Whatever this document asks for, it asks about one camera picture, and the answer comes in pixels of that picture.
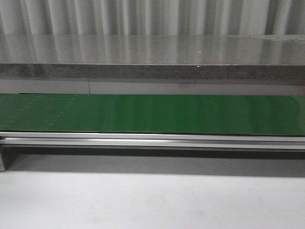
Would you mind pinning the green conveyor belt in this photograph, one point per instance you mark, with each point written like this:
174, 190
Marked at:
271, 126

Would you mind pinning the grey granite counter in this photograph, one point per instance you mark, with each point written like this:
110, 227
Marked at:
151, 64

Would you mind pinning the white pleated curtain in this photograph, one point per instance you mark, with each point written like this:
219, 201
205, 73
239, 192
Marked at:
153, 17

